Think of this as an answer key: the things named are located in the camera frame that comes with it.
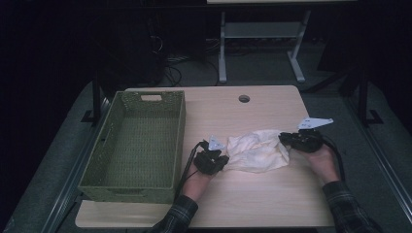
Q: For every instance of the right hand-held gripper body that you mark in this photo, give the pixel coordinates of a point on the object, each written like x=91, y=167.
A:
x=307, y=140

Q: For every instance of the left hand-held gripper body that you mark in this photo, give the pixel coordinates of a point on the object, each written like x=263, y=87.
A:
x=205, y=161

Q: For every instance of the white towel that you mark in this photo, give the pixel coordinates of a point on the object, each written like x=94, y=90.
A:
x=256, y=152

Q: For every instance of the green woven basket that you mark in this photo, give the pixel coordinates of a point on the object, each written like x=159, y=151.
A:
x=136, y=145

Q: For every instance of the person's left hand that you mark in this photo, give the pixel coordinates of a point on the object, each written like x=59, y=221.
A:
x=196, y=186

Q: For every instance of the person's right hand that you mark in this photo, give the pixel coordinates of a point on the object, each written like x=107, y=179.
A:
x=325, y=165

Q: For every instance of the black metal stand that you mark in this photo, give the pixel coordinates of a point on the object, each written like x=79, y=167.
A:
x=363, y=97
x=96, y=97

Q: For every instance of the white metal-framed table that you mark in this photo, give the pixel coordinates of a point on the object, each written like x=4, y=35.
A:
x=259, y=30

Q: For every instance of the dark cabinet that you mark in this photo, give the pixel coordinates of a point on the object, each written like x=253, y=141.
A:
x=136, y=48

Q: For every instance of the aluminium rail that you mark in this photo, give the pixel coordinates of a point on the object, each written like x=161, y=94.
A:
x=388, y=174
x=69, y=191

